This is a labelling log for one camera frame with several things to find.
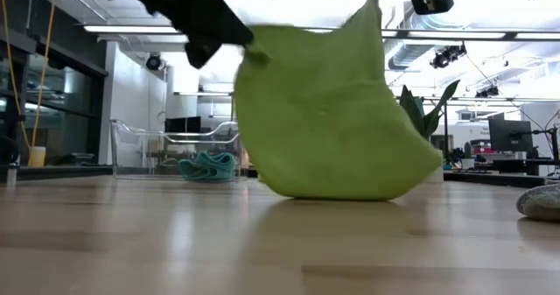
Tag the clear plastic bin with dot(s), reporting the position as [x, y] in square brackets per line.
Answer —
[140, 150]

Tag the lime green microfiber towel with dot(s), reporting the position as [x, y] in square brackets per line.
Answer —
[324, 124]

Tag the long ceiling light bar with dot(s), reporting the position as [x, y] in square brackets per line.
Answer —
[131, 29]

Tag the red storage box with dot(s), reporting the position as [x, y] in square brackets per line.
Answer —
[481, 147]

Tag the grey microfiber towel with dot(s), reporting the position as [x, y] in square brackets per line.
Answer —
[540, 203]

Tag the green artificial succulent plant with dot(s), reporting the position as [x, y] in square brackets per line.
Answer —
[426, 117]

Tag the black computer monitor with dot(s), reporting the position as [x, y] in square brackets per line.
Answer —
[509, 135]

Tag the pale yellow cylinder container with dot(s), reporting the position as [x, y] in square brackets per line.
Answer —
[37, 157]

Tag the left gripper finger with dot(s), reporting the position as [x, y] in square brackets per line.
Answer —
[201, 54]
[238, 34]

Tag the black ceiling spotlight cluster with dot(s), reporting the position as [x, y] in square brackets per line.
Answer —
[446, 56]

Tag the white round plant pot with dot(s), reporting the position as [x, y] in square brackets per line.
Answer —
[438, 172]

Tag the teal microfiber towel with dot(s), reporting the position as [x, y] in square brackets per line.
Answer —
[207, 166]

